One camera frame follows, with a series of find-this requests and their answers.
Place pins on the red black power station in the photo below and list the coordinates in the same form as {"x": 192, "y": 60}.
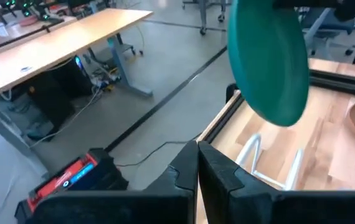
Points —
{"x": 71, "y": 177}

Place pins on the wooden desk with grey legs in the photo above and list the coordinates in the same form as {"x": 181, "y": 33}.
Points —
{"x": 56, "y": 46}

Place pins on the teal plate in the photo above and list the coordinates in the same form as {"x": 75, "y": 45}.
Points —
{"x": 267, "y": 62}

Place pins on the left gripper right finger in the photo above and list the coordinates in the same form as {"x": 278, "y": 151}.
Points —
{"x": 246, "y": 205}

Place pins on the black computer tower blue light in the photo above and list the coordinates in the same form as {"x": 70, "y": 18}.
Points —
{"x": 71, "y": 77}

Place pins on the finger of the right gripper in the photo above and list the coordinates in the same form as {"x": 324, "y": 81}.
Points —
{"x": 302, "y": 3}

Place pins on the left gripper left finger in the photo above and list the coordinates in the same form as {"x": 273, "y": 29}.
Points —
{"x": 152, "y": 205}

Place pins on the background robot workstation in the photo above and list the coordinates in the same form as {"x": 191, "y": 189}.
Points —
{"x": 15, "y": 28}

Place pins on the grey rolling stand legs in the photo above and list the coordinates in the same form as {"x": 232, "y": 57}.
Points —
{"x": 203, "y": 15}

